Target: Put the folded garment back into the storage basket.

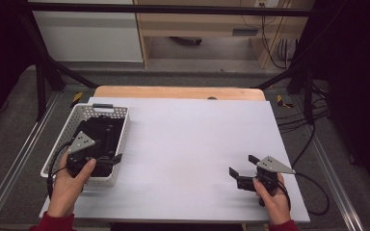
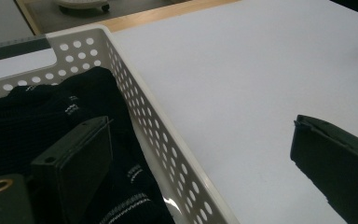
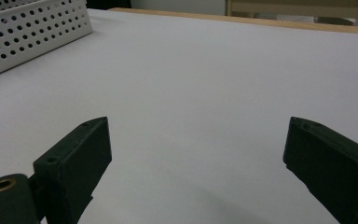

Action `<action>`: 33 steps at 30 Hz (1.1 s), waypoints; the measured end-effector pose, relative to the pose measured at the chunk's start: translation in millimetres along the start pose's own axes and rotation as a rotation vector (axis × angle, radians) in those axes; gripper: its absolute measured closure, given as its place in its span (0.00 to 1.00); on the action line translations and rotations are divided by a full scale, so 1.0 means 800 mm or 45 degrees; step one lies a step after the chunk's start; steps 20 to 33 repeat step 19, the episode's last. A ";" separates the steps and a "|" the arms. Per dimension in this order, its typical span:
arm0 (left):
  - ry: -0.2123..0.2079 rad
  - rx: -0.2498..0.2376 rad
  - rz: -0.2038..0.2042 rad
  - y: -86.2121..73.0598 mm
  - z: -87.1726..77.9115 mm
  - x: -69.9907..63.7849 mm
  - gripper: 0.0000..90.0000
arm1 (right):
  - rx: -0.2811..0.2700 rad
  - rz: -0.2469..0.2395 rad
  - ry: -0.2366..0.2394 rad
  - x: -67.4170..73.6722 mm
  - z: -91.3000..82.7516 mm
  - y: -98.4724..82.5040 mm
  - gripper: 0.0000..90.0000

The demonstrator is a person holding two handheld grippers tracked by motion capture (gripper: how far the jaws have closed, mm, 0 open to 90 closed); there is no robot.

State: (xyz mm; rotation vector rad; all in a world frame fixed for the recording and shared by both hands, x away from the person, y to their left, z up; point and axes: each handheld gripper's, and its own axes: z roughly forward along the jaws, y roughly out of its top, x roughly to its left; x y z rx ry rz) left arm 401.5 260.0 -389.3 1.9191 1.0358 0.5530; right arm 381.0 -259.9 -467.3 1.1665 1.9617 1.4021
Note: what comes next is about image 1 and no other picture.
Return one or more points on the light wooden desk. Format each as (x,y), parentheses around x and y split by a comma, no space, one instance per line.
(205,24)

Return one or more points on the light wooden table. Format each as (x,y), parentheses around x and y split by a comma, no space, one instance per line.
(173,92)

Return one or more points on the white wall socket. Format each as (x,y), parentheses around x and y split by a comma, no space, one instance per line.
(266,3)

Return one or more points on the black device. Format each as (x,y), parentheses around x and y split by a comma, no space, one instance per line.
(99,128)

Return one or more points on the person's left hand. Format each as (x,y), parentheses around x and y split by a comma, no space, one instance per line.
(66,192)

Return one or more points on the yellow black floor marker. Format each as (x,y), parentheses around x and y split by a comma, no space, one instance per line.
(282,101)
(76,97)

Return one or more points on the white table cover board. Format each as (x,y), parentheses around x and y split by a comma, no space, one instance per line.
(186,150)

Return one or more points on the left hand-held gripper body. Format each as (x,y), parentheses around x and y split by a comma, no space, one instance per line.
(81,144)

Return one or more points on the black curtain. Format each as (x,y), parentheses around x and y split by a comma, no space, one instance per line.
(0,57)
(356,80)

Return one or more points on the person's right hand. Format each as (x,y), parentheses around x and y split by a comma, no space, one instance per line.
(277,203)

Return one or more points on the white cabinet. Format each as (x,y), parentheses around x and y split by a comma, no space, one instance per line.
(90,38)

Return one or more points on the white perforated basket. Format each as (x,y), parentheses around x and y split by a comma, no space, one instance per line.
(61,141)

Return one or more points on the dark object under desk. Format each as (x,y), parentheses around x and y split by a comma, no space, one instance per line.
(186,41)

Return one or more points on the aluminium floor rail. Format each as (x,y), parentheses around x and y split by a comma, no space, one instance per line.
(16,166)
(337,179)

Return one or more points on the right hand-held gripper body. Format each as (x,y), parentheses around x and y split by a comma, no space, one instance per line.
(271,166)

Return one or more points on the black metal stand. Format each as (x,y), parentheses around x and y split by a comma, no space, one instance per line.
(307,93)
(41,86)

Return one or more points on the black metal crossbar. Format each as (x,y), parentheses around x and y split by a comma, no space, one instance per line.
(173,9)

